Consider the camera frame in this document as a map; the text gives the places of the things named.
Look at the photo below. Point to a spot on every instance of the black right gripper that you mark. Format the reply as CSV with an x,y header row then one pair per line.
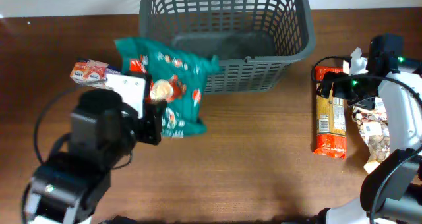
x,y
339,90

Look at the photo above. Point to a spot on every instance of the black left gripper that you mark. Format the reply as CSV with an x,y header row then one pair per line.
x,y
150,119

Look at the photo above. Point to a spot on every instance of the green coffee bag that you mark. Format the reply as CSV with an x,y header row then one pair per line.
x,y
178,77

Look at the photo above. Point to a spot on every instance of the colourful tissue multipack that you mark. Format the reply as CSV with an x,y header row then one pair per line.
x,y
90,70

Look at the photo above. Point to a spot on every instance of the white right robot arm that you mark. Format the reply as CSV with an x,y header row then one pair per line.
x,y
388,192

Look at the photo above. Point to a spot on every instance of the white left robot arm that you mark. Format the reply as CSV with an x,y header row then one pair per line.
x,y
106,125

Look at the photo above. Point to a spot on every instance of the red spaghetti packet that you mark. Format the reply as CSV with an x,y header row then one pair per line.
x,y
330,117

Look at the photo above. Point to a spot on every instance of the beige brown snack bag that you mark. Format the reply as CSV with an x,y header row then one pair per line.
x,y
371,120

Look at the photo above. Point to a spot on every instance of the grey plastic basket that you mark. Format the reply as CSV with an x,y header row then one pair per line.
x,y
255,40

